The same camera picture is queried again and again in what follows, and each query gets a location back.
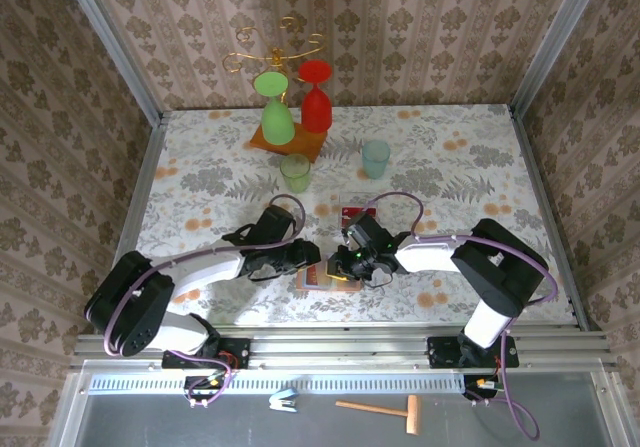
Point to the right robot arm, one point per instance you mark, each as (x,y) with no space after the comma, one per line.
(500,267)

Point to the red credit card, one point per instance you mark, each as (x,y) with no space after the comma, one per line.
(311,278)
(357,211)

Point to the aluminium side rail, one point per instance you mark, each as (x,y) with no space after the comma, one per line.
(142,177)
(536,167)

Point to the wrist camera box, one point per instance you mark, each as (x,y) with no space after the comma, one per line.
(370,229)
(277,224)

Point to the clear acrylic box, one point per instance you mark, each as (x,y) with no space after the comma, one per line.
(360,198)

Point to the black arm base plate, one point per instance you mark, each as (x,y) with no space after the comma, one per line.
(237,352)
(442,354)

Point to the blue plastic cup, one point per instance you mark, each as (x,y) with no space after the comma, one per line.
(376,162)

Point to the grey metal shelf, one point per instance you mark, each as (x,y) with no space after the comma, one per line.
(150,424)

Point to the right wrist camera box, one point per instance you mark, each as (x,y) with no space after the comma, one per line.
(370,229)

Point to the tan leather card holder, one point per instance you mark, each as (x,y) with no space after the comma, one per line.
(320,288)

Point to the blue stapler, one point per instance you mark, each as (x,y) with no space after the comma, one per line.
(284,401)

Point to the red wine glass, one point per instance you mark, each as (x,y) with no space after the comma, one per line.
(315,107)

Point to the floral tablecloth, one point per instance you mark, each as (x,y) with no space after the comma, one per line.
(210,142)

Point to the wooden mallet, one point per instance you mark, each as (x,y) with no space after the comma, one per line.
(413,414)

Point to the aluminium frame post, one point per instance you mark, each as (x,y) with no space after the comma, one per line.
(116,42)
(555,42)

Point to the green plastic cup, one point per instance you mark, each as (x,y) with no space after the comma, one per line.
(296,174)

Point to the green wine glass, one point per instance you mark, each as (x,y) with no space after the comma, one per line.
(277,122)

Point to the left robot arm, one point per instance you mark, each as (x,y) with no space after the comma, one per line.
(130,307)

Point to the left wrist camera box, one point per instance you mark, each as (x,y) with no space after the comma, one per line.
(277,224)

